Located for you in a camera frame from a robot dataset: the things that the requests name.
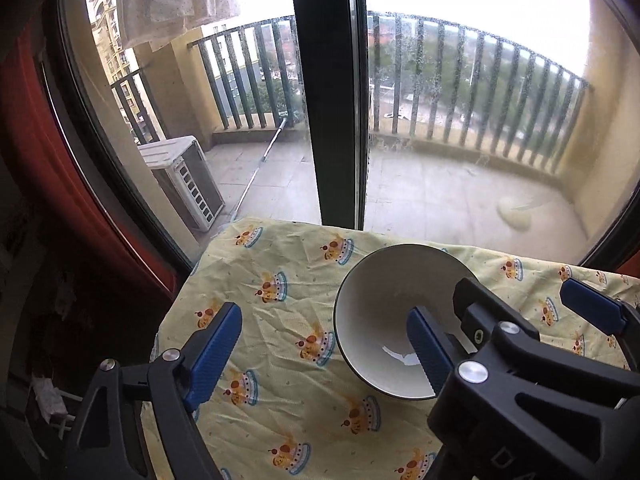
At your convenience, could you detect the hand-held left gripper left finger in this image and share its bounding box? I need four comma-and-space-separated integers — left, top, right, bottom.
62, 302, 244, 480

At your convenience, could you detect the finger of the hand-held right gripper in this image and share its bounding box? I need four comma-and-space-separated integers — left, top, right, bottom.
559, 278, 630, 337
452, 277, 521, 349

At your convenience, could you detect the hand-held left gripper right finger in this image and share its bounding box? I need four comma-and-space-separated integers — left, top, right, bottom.
405, 305, 640, 480

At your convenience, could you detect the floral ceramic bowl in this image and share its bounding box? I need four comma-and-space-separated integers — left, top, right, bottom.
333, 244, 483, 401

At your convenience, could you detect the yellow printed tablecloth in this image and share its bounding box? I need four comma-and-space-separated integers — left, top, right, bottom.
140, 217, 640, 480

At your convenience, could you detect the pale crumpled bag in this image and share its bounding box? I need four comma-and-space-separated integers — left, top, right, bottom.
497, 195, 543, 233

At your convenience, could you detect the white plastic object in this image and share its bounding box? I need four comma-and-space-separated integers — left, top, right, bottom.
30, 375, 83, 441

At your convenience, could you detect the white air conditioner unit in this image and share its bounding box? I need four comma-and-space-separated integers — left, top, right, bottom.
137, 135, 226, 232

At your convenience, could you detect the white mop pole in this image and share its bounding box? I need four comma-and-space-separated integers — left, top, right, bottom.
230, 117, 291, 222

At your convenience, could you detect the balcony railing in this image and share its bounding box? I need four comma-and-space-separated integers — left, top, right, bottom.
110, 12, 591, 176

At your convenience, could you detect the white hanging garment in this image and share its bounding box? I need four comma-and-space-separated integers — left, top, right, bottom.
116, 0, 242, 51

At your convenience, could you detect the black window frame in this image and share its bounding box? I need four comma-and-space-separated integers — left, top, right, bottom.
45, 0, 640, 281

